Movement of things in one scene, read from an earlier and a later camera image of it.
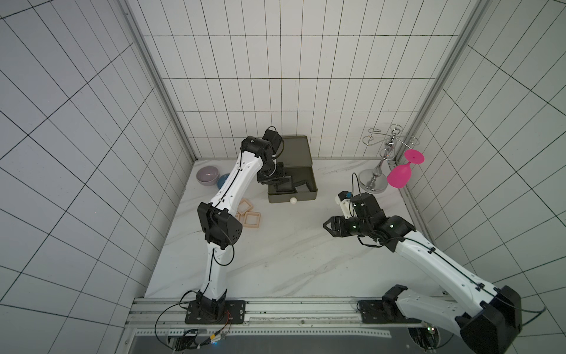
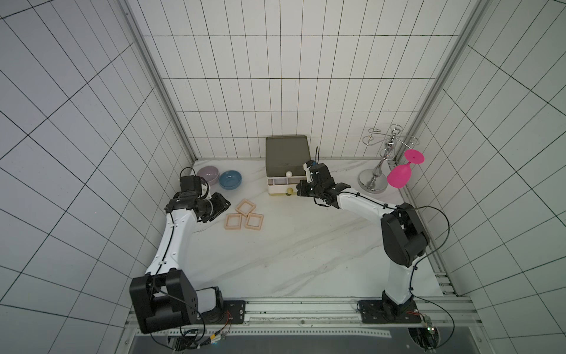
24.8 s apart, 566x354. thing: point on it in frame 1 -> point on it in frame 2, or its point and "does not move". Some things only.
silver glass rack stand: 374,181 does not move
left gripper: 264,181 -> 221,206
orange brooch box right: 252,220 does not move
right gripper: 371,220 -> 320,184
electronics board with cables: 186,340 does not move
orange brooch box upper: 244,206 does not move
